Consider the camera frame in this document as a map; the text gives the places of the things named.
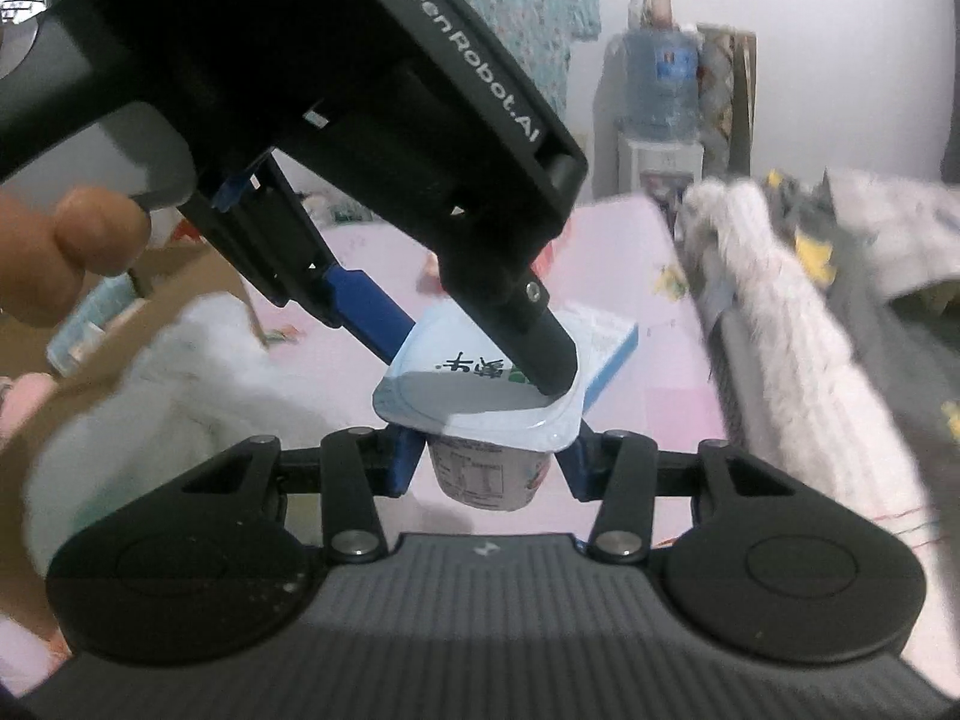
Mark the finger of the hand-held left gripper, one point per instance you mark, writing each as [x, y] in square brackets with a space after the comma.
[367, 307]
[544, 352]

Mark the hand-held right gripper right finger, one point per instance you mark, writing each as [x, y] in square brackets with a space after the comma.
[576, 469]

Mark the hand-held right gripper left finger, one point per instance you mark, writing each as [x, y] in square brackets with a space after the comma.
[409, 461]

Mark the white yogurt cup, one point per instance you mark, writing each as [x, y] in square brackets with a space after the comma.
[480, 420]

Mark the brown cardboard box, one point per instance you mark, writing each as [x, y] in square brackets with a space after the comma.
[202, 270]

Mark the person's left hand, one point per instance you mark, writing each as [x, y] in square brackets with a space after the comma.
[82, 240]

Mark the white plastic bag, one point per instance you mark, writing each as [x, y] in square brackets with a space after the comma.
[187, 405]

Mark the white water dispenser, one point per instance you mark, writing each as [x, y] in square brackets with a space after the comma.
[660, 165]

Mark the teal floral cloth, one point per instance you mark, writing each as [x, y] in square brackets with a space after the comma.
[540, 7]

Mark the white knitted blanket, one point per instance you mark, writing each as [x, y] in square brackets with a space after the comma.
[787, 330]

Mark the blue water jug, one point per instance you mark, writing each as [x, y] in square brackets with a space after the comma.
[664, 82]

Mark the woven patterned bag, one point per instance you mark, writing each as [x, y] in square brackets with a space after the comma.
[727, 97]

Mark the grey printed blanket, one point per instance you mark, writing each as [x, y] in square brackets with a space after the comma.
[900, 345]

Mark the stack of paper cups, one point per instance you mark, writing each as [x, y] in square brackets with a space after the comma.
[660, 6]

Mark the light checkered quilt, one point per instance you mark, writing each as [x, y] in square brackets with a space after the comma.
[900, 225]

